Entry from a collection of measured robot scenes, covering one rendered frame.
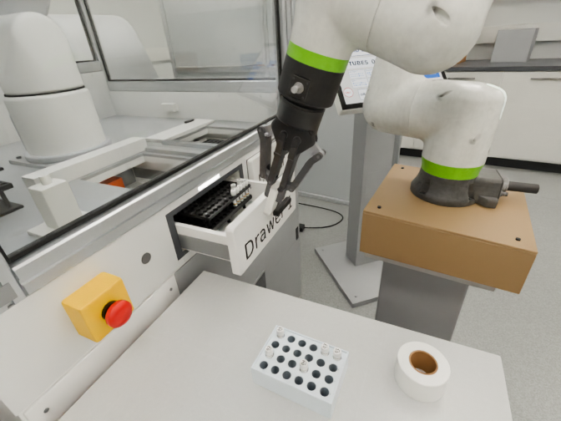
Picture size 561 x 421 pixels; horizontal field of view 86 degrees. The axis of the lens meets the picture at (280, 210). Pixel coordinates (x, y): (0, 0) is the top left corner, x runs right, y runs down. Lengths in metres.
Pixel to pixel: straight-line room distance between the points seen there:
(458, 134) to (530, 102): 2.78
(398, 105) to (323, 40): 0.34
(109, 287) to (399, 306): 0.72
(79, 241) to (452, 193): 0.72
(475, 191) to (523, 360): 1.05
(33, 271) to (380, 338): 0.52
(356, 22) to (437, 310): 0.71
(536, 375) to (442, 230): 1.10
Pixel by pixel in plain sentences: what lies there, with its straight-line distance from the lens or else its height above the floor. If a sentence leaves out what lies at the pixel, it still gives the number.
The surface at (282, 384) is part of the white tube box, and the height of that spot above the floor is 0.79.
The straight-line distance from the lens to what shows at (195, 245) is 0.65.
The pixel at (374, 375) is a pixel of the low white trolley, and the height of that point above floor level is 0.76.
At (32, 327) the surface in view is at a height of 0.90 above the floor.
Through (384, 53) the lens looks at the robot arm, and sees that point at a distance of 0.45.
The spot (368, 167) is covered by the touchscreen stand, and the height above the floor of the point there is 0.65.
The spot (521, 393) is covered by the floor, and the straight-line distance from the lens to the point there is 1.62.
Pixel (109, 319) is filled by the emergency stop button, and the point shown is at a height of 0.88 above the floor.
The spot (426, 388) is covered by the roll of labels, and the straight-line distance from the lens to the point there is 0.51.
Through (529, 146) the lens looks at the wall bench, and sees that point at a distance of 3.59.
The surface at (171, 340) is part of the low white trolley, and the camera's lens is 0.62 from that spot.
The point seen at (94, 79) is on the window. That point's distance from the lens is 0.55.
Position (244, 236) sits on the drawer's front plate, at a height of 0.89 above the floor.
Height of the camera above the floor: 1.22
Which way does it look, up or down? 30 degrees down
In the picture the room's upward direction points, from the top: 4 degrees counter-clockwise
